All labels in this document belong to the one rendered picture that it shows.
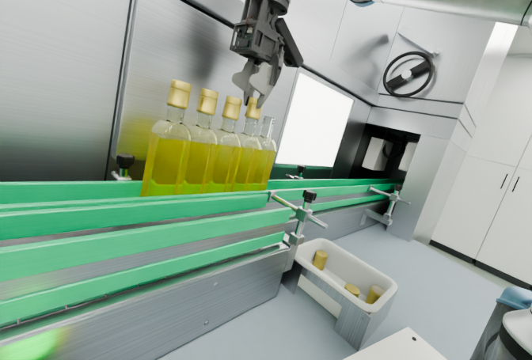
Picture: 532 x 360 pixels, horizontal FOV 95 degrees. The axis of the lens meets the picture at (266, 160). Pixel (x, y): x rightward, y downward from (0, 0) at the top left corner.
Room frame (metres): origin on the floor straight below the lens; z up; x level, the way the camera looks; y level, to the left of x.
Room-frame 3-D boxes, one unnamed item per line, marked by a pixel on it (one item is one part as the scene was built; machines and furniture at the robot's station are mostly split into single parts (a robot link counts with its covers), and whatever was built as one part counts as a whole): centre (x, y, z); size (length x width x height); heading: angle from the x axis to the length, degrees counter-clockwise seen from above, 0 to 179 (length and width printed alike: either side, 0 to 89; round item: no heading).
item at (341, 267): (0.55, -0.24, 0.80); 0.22 x 0.17 x 0.09; 47
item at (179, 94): (0.43, 0.18, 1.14); 0.04 x 0.04 x 0.04
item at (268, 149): (0.60, 0.02, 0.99); 0.06 x 0.06 x 0.21; 47
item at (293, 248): (0.54, -0.08, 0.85); 0.09 x 0.04 x 0.07; 47
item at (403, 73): (1.23, -0.54, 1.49); 0.21 x 0.05 x 0.21; 47
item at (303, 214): (0.53, -0.09, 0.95); 0.17 x 0.03 x 0.12; 47
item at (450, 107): (1.46, -0.84, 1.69); 0.70 x 0.37 x 0.89; 137
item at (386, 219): (1.00, -0.53, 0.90); 0.17 x 0.05 x 0.23; 47
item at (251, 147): (0.55, 0.05, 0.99); 0.06 x 0.06 x 0.21; 47
